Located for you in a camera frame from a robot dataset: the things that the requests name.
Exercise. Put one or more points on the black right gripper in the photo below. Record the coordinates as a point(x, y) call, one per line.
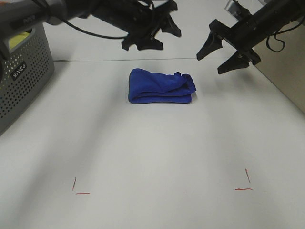
point(241, 36)

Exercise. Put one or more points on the yellow cloth in basket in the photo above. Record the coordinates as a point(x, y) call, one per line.
point(16, 40)

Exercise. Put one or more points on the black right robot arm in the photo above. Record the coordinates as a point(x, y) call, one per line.
point(273, 16)

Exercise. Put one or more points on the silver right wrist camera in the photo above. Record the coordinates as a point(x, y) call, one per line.
point(235, 9)

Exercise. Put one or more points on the grey perforated basket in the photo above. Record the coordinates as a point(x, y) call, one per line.
point(24, 75)

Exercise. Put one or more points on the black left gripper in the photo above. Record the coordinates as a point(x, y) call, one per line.
point(141, 20)

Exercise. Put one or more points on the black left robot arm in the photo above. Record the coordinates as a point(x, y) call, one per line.
point(22, 16)

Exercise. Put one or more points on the blue towel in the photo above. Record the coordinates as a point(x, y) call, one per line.
point(146, 87)

